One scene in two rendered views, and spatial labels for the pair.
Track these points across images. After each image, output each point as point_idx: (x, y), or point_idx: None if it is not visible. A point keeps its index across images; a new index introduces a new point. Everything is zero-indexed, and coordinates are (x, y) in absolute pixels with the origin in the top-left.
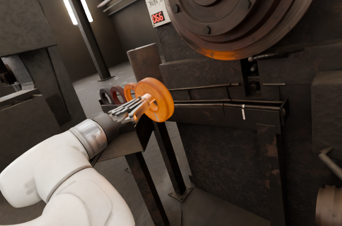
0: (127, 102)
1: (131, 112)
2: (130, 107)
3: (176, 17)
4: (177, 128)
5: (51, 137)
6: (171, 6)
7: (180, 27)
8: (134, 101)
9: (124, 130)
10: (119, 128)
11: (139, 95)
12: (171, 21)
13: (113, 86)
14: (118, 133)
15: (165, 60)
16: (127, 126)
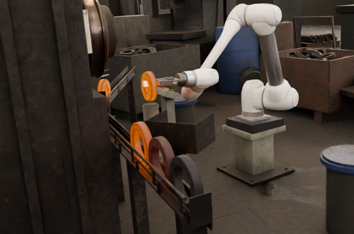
0: (164, 80)
1: (165, 77)
2: (164, 79)
3: (116, 44)
4: (115, 179)
5: (199, 69)
6: (116, 37)
7: (107, 52)
8: (160, 80)
9: (176, 145)
10: (180, 142)
11: (156, 79)
12: (106, 47)
13: (164, 137)
14: (184, 147)
15: (92, 95)
16: (171, 140)
